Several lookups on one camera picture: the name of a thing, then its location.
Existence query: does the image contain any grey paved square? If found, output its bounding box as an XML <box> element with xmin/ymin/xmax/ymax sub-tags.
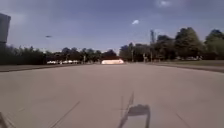
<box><xmin>0</xmin><ymin>62</ymin><xmax>224</xmax><ymax>128</ymax></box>

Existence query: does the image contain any pole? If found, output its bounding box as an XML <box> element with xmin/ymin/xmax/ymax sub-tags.
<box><xmin>149</xmin><ymin>29</ymin><xmax>155</xmax><ymax>63</ymax></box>

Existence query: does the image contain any row of parked cars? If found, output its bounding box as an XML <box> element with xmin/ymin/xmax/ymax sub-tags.
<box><xmin>46</xmin><ymin>59</ymin><xmax>81</xmax><ymax>65</ymax></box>

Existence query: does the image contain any row of trees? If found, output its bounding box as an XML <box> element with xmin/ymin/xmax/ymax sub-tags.
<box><xmin>0</xmin><ymin>44</ymin><xmax>118</xmax><ymax>66</ymax></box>
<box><xmin>118</xmin><ymin>27</ymin><xmax>224</xmax><ymax>63</ymax></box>

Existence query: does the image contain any grey building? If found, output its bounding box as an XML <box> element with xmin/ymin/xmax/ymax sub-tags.
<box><xmin>0</xmin><ymin>12</ymin><xmax>12</xmax><ymax>45</ymax></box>

